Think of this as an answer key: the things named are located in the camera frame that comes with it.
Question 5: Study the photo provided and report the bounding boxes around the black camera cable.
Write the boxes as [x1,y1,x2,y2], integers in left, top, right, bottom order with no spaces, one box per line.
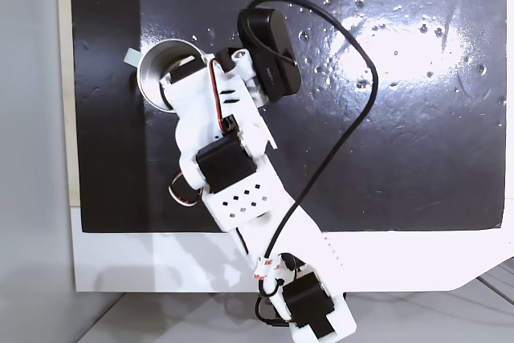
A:
[244,0,381,326]

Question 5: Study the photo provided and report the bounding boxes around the pale grey tape strip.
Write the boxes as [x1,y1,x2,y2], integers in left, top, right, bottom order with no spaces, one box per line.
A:
[124,47,142,67]

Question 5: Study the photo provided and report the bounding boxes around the black table mat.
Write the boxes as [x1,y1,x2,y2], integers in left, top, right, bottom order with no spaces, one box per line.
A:
[68,0,506,235]

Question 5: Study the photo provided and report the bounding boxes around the red black servo cable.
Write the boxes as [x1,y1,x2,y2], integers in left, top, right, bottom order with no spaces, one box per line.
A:
[167,170,202,208]
[206,59,238,135]

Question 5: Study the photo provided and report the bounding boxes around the steel cup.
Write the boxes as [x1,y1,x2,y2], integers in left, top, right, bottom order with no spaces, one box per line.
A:
[136,39,210,113]

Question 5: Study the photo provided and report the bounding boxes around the white cable tag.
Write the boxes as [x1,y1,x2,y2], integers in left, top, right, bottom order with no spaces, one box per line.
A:
[251,255,279,282]

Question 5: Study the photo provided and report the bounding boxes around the black oval camera box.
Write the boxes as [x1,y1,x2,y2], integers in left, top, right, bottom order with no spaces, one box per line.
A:
[236,7,303,104]

